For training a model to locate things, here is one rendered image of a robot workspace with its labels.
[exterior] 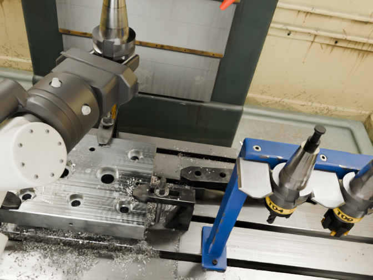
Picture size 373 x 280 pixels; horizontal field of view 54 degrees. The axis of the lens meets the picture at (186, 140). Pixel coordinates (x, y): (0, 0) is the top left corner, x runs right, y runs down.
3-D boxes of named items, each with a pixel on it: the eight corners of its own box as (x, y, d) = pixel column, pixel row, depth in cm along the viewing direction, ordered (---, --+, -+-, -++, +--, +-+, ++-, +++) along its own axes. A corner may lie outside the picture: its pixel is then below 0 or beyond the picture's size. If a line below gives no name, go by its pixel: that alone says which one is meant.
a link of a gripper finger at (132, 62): (134, 67, 60) (115, 86, 55) (135, 49, 57) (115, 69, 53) (143, 70, 59) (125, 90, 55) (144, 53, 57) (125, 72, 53)
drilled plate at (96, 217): (142, 239, 76) (144, 226, 72) (-2, 221, 74) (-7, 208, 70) (155, 157, 92) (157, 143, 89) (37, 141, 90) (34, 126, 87)
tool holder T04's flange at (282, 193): (306, 178, 59) (312, 168, 57) (309, 209, 54) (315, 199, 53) (267, 169, 59) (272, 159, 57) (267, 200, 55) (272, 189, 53)
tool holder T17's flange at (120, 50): (139, 43, 58) (140, 28, 56) (129, 63, 54) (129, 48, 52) (100, 34, 58) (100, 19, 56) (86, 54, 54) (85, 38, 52)
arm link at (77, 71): (141, 56, 50) (94, 104, 42) (137, 110, 57) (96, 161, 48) (60, 28, 52) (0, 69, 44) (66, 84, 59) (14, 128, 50)
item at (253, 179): (273, 201, 53) (275, 198, 53) (237, 197, 53) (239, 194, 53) (268, 165, 58) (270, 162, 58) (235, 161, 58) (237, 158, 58)
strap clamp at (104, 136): (109, 171, 92) (109, 127, 82) (96, 169, 92) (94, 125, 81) (119, 134, 102) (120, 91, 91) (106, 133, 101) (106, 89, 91)
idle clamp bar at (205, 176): (280, 202, 93) (289, 187, 88) (177, 196, 90) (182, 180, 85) (275, 187, 97) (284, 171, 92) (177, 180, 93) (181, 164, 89)
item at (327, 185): (346, 211, 54) (348, 208, 54) (311, 206, 54) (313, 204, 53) (335, 175, 59) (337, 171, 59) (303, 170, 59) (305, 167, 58)
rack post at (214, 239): (226, 271, 78) (268, 185, 57) (201, 268, 77) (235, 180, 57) (225, 230, 85) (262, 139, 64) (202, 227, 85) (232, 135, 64)
